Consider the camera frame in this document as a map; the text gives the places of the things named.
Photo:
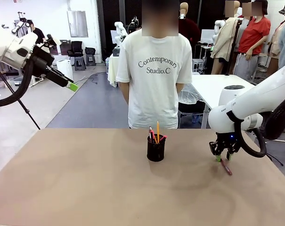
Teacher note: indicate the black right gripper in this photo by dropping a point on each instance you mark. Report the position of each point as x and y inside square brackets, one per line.
[228, 141]

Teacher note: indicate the mannequin with dark red top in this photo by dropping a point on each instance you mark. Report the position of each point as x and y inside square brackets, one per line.
[189, 28]

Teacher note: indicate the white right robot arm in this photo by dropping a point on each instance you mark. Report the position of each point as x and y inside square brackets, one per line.
[250, 103]

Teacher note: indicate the metal stand base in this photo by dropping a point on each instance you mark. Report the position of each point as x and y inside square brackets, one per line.
[283, 140]

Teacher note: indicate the white side table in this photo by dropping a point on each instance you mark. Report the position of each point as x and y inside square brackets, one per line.
[208, 89]

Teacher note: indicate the black office chair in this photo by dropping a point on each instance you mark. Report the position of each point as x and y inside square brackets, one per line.
[75, 48]

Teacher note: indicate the maroon pen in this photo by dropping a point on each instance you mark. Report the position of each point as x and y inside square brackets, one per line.
[227, 168]

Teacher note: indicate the grey plastic stool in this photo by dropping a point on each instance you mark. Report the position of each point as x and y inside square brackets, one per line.
[80, 63]

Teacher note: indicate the grey wall panel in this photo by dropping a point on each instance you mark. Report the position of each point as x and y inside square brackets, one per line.
[77, 23]

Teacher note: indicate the white air purifier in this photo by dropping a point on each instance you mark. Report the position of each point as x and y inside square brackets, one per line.
[65, 70]

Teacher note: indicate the black tripod leg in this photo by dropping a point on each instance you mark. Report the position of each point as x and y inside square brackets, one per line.
[26, 110]

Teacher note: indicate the mannequin with bucket hat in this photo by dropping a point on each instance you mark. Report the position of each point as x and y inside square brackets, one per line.
[283, 40]

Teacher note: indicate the mannequin with beige jacket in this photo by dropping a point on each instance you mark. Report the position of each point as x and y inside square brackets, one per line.
[224, 40]

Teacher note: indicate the white robot beside standing person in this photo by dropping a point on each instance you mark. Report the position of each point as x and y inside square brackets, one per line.
[21, 24]

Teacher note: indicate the black equipment box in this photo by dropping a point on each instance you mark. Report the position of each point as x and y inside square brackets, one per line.
[65, 47]

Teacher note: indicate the yellow pencil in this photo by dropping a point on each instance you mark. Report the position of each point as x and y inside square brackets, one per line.
[158, 131]

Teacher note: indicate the table with white cloth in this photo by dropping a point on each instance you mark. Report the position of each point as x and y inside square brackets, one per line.
[112, 70]

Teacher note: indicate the grey box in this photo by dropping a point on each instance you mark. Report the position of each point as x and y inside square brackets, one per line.
[116, 51]

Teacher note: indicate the small white background robot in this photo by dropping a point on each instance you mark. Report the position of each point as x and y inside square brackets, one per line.
[218, 23]

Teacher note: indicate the orange pencil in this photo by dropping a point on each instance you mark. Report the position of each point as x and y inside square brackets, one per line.
[155, 140]

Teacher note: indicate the person in white t-shirt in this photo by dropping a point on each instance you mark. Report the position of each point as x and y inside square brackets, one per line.
[154, 82]

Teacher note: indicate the dark red pen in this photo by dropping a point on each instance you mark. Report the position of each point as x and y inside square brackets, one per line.
[152, 135]

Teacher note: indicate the standing person in black t-shirt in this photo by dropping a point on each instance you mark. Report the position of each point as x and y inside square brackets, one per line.
[38, 34]

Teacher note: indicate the seated person in black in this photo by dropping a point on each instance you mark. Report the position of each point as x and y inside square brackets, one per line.
[135, 23]

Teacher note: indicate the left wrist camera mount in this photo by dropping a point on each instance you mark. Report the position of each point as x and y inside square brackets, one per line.
[52, 40]

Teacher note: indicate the black mesh pen holder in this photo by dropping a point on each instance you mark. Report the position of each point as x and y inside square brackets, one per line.
[155, 153]

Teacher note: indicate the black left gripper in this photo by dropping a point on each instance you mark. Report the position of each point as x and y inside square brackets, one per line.
[42, 61]

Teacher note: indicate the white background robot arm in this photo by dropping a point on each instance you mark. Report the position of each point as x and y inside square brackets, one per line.
[119, 30]

